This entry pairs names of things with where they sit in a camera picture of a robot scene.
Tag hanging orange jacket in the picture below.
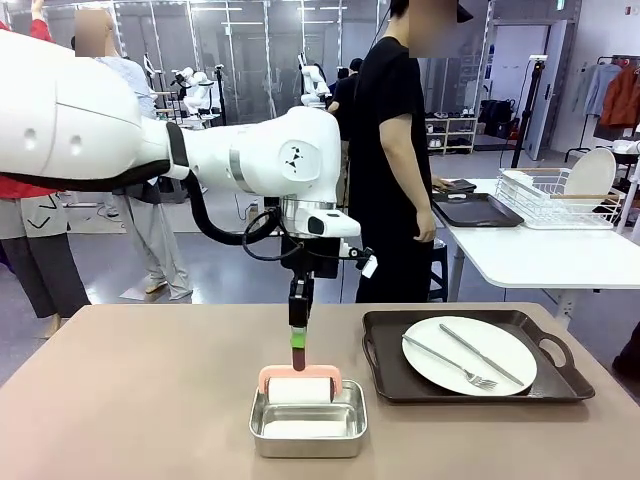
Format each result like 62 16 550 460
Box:
598 64 640 129

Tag white shoe rack with shoes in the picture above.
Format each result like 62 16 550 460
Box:
424 115 479 156

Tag white wire dish rack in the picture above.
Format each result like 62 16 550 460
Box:
494 167 626 231

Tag person in black t-shirt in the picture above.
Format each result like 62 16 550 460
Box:
348 0 474 304

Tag dark folded cloth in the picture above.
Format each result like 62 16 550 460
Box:
432 178 477 194

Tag rectangular metal tray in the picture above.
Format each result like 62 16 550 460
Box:
248 378 370 459

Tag left wrist camera unit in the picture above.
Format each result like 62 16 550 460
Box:
347 246 379 280

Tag black camera tripod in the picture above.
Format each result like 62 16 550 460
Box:
510 53 549 170

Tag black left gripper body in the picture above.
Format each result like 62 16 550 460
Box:
280 234 344 280

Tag brown plastic serving tray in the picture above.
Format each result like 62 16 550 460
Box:
362 309 596 405
432 192 526 229

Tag black bags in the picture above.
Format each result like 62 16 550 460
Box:
478 98 516 140

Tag person's right forearm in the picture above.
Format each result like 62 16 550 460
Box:
382 149 434 219

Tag grey plastic stool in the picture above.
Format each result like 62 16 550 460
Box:
427 239 450 304

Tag hanging grey shirt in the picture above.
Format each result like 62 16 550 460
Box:
574 62 621 119

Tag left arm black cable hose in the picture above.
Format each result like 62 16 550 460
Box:
0 122 281 246

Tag silver table knife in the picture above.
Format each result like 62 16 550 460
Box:
439 323 525 386

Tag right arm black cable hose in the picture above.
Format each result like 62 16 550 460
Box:
612 341 640 382

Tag person in khaki trousers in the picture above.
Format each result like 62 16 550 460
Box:
327 58 369 144

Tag silver fork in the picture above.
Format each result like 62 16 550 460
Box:
402 333 500 391

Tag pink lint roller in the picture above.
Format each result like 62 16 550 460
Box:
258 348 343 405

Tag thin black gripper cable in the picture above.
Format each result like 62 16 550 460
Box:
242 207 304 262

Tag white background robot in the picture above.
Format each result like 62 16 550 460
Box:
298 52 332 109
172 65 221 121

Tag person's right hand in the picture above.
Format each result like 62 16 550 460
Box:
413 207 438 245

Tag mannequin in red jacket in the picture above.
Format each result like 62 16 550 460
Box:
0 0 92 341

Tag white cutlery holder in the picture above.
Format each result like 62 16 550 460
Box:
496 168 532 201

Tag white side table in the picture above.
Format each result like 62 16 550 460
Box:
430 177 640 331

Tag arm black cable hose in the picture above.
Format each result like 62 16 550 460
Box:
612 341 640 382
0 122 281 246

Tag mannequin in blue shirt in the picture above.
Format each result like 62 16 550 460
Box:
69 9 194 304

